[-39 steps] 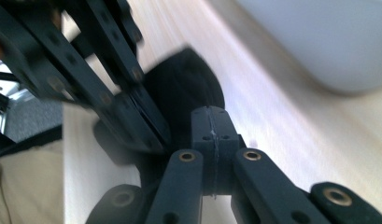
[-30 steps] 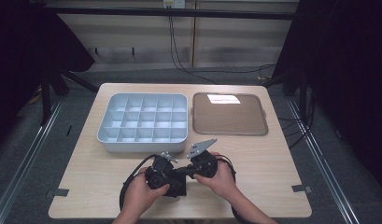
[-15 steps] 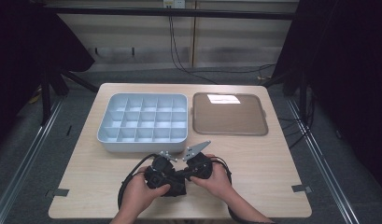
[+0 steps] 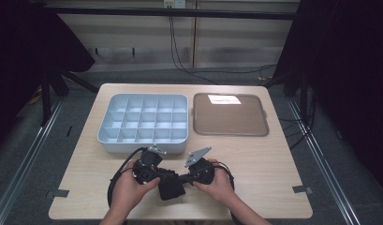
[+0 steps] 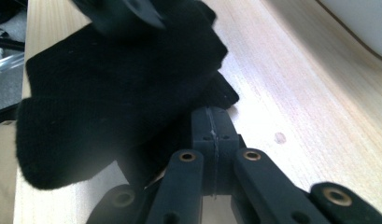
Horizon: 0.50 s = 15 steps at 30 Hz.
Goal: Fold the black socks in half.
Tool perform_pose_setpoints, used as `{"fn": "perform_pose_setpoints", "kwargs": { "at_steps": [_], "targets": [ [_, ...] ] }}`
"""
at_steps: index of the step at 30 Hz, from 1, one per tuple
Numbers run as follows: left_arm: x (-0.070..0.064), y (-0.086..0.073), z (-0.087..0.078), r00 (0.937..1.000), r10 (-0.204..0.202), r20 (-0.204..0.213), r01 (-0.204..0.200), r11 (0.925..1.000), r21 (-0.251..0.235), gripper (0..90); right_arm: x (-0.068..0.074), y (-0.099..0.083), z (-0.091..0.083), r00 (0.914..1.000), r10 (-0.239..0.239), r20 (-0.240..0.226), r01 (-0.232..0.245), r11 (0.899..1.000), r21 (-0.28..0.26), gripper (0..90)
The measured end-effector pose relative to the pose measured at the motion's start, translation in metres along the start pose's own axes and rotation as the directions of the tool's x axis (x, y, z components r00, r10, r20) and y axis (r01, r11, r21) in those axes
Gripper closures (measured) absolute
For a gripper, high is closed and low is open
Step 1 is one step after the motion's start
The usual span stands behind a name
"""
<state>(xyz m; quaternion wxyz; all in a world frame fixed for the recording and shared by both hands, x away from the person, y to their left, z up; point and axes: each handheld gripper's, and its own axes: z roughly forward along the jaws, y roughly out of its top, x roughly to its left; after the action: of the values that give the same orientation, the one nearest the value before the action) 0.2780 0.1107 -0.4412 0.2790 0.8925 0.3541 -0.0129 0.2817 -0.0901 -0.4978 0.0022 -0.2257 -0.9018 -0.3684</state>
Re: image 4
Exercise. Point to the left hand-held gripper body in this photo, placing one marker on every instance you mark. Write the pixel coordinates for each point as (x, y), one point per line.
(147, 170)

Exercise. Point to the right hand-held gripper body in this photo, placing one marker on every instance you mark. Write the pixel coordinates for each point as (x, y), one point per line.
(202, 172)

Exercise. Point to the black sock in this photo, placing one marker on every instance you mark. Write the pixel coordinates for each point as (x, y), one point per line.
(170, 190)

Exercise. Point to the person's right hand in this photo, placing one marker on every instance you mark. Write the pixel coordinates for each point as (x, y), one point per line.
(220, 187)

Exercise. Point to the person's left hand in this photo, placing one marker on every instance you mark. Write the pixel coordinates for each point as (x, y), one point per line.
(128, 193)

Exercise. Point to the light blue divided organizer box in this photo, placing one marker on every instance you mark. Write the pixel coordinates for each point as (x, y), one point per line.
(145, 122)

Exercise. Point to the brown square tray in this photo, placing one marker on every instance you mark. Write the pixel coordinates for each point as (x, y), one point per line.
(229, 117)

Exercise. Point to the grey tape strip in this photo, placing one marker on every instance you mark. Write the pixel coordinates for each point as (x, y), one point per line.
(302, 189)
(56, 193)

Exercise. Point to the black metal stand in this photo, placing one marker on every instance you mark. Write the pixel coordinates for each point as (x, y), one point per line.
(46, 100)
(303, 93)

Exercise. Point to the black horizontal bar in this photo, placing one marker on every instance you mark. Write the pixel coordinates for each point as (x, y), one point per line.
(148, 12)

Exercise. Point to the dark curtain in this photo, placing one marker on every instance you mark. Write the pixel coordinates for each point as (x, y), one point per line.
(351, 78)
(20, 62)

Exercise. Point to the metal floor rail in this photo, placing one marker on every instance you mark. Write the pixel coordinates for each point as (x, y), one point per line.
(30, 156)
(320, 156)

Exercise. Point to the white wall outlet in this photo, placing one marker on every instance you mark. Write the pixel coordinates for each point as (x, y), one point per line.
(174, 3)

